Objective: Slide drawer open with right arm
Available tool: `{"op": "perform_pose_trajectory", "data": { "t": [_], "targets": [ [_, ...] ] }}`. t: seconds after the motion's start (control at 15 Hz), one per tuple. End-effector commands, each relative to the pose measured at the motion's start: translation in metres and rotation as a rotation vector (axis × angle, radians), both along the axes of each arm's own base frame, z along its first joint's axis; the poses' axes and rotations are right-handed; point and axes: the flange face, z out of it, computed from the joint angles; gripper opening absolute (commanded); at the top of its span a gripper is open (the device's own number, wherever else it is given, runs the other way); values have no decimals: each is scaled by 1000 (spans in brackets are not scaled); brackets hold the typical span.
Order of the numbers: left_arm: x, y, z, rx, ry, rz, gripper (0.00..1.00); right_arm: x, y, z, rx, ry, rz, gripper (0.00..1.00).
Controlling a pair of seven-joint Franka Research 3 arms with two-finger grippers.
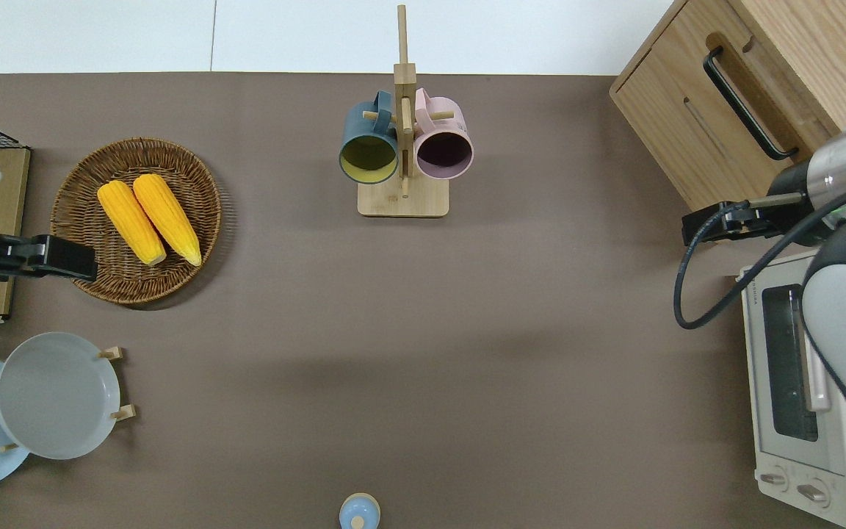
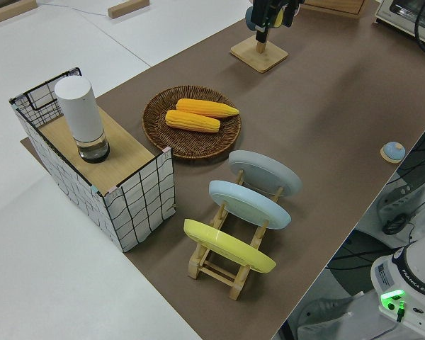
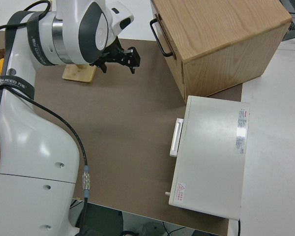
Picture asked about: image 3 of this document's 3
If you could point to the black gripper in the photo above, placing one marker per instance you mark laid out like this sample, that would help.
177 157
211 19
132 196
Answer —
113 55

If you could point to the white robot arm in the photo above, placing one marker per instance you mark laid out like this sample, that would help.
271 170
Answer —
34 137

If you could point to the wooden mug stand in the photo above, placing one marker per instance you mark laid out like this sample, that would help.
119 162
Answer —
78 73

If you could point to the brown table mat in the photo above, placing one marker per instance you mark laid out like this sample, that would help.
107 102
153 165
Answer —
127 127

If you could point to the light wooden cabinet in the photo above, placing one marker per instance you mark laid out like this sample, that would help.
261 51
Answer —
226 37

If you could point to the white toaster oven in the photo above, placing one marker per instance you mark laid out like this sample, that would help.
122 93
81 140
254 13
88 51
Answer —
211 152

